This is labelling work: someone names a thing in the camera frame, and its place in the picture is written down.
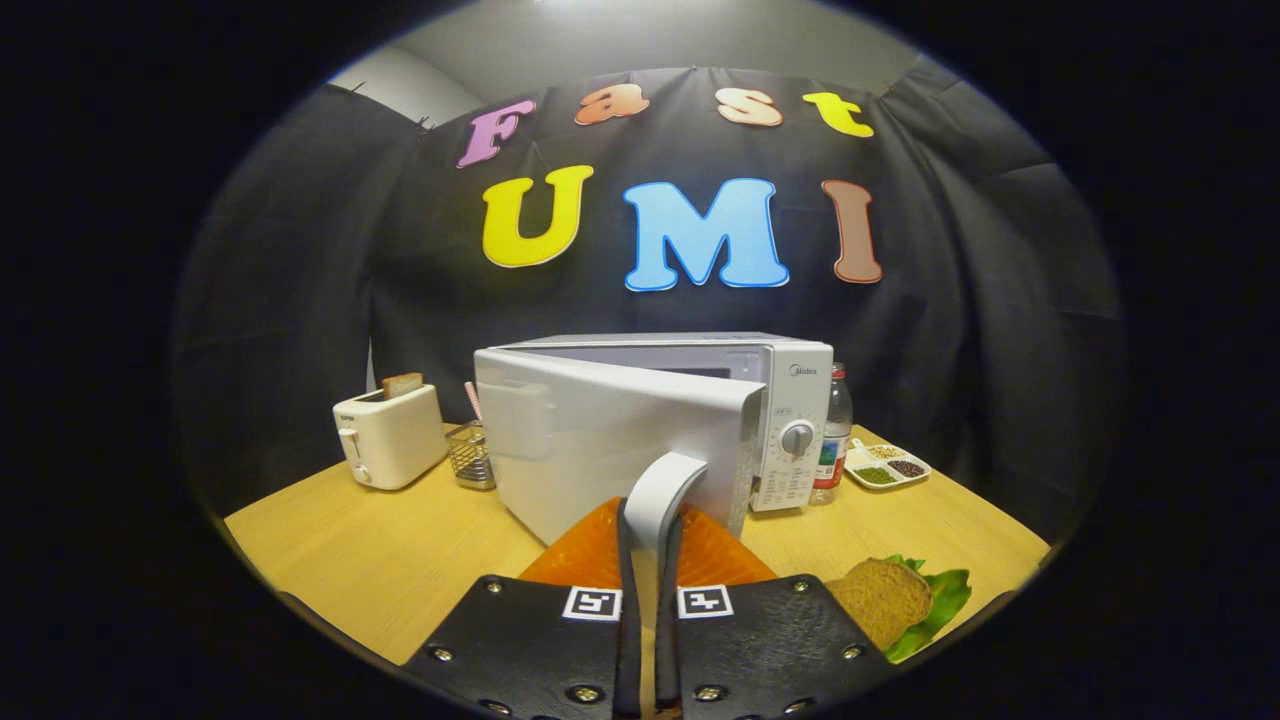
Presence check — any white divided dish of beans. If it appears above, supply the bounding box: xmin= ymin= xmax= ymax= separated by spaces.
xmin=843 ymin=438 xmax=933 ymax=491

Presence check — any white toaster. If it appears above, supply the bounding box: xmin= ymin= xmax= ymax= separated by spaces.
xmin=333 ymin=383 xmax=449 ymax=491

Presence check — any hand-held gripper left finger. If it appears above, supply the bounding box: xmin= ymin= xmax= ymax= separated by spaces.
xmin=405 ymin=497 xmax=642 ymax=720

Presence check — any wire mesh holder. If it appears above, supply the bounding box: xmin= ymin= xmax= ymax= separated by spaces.
xmin=446 ymin=420 xmax=497 ymax=491

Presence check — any black backdrop cloth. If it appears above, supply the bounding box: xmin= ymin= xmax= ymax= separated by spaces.
xmin=170 ymin=65 xmax=1126 ymax=546

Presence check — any clear plastic water bottle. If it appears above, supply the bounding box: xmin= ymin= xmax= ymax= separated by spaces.
xmin=810 ymin=362 xmax=854 ymax=505

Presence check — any brown bread lettuce sandwich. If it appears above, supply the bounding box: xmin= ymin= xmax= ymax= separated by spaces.
xmin=825 ymin=555 xmax=973 ymax=664

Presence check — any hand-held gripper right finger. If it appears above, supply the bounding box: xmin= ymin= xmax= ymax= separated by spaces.
xmin=655 ymin=505 xmax=896 ymax=720

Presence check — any white microwave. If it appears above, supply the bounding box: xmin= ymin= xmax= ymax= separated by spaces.
xmin=473 ymin=332 xmax=836 ymax=641

